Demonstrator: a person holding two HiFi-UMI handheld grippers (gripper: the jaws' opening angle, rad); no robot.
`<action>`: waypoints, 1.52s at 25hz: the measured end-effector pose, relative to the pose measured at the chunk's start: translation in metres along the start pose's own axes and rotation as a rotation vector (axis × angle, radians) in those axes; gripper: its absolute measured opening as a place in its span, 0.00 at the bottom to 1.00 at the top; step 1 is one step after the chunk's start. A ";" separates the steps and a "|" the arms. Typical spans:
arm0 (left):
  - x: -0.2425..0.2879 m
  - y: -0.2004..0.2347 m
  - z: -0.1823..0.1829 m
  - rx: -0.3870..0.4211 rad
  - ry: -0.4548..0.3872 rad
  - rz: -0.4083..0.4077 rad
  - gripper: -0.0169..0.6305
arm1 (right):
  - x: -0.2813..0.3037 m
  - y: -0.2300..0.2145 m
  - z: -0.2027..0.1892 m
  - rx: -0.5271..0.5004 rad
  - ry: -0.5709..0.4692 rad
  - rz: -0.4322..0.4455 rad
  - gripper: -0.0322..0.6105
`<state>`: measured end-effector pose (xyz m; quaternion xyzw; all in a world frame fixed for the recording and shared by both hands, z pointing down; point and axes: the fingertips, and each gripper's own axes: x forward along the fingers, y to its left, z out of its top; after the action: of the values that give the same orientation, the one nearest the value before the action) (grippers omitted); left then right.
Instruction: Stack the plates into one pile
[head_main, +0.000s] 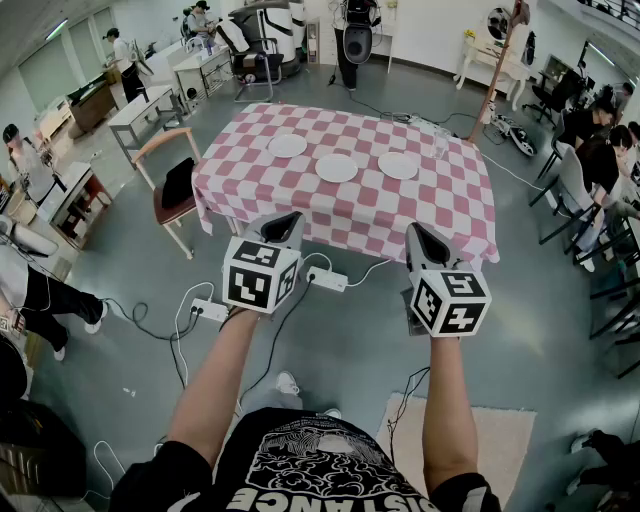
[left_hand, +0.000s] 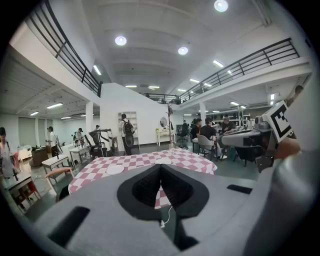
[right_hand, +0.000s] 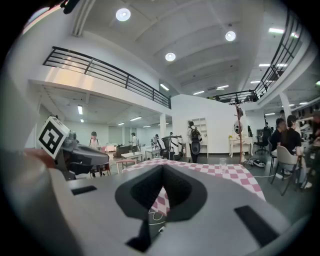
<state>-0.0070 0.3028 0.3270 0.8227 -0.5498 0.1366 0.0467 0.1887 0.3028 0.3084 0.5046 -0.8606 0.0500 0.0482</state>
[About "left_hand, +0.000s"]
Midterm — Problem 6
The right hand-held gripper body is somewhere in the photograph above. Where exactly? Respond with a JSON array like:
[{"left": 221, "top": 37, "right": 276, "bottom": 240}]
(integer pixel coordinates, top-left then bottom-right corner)
[{"left": 221, "top": 99, "right": 297, "bottom": 174}]

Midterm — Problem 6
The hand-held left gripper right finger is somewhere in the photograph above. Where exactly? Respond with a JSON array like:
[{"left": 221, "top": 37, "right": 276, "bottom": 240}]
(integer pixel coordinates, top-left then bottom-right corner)
[{"left": 159, "top": 164, "right": 210, "bottom": 218}]

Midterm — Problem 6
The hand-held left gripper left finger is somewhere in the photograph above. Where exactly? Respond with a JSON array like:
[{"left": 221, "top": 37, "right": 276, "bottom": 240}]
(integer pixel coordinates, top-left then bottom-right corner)
[{"left": 116, "top": 164, "right": 162, "bottom": 221}]

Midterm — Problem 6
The white plate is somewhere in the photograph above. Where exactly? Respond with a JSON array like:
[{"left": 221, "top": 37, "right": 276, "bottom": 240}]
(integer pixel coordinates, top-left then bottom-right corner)
[
  {"left": 106, "top": 164, "right": 125, "bottom": 176},
  {"left": 154, "top": 157, "right": 174, "bottom": 166}
]

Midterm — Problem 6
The pink white checkered tablecloth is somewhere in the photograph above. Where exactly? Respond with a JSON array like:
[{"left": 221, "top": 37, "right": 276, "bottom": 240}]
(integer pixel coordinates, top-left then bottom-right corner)
[{"left": 67, "top": 147, "right": 218, "bottom": 211}]

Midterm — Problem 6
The grey dining chair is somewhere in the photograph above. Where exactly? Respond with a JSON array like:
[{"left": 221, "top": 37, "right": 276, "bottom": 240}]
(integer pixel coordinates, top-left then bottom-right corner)
[{"left": 197, "top": 134, "right": 219, "bottom": 158}]

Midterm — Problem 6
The black chrome office chair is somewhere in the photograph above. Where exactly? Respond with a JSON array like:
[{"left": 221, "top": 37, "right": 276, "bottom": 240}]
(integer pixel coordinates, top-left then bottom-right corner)
[{"left": 84, "top": 133, "right": 109, "bottom": 159}]

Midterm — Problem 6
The black swivel office chair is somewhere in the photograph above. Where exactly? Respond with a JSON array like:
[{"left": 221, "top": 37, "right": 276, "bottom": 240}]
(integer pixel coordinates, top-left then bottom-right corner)
[{"left": 175, "top": 122, "right": 190, "bottom": 143}]

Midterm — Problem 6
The white dressing table with mirror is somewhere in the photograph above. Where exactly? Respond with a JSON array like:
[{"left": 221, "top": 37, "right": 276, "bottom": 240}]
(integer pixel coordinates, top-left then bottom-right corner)
[{"left": 155, "top": 116, "right": 176, "bottom": 146}]

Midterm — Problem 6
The black white robot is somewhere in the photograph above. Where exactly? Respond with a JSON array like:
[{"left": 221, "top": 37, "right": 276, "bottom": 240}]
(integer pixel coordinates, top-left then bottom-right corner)
[{"left": 88, "top": 127, "right": 114, "bottom": 152}]

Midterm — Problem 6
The black balcony railing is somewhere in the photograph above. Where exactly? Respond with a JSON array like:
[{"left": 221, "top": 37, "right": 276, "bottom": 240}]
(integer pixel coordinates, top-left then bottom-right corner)
[
  {"left": 143, "top": 37, "right": 301, "bottom": 105},
  {"left": 24, "top": 0, "right": 103, "bottom": 98}
]

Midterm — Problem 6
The reddish wooden coat rack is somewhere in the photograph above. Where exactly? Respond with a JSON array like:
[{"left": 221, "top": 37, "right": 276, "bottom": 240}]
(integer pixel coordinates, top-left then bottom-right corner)
[{"left": 166, "top": 101, "right": 176, "bottom": 151}]

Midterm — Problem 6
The white shelving desk unit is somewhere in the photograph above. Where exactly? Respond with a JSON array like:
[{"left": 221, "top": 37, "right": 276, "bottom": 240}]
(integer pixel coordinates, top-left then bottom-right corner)
[{"left": 117, "top": 111, "right": 140, "bottom": 151}]

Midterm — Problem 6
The white table with faucet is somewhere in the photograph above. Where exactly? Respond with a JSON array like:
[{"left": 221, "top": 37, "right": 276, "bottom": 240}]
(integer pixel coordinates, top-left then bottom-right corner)
[{"left": 68, "top": 139, "right": 91, "bottom": 166}]

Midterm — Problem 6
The light wooden armchair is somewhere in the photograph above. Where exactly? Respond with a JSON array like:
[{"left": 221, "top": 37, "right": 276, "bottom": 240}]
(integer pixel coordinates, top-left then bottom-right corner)
[{"left": 45, "top": 166, "right": 75, "bottom": 193}]

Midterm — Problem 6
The dark wooden cabinet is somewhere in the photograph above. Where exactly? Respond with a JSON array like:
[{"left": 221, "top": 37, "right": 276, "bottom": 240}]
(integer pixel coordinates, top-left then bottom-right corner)
[{"left": 30, "top": 146, "right": 50, "bottom": 168}]

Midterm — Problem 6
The white red work table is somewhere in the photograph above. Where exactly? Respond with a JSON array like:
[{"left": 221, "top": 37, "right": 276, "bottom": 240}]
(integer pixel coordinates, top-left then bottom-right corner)
[{"left": 3, "top": 172, "right": 42, "bottom": 210}]

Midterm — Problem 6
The white charger cable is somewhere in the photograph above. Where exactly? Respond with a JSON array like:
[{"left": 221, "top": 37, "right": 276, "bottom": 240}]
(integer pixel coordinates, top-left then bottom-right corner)
[{"left": 159, "top": 204, "right": 174, "bottom": 229}]

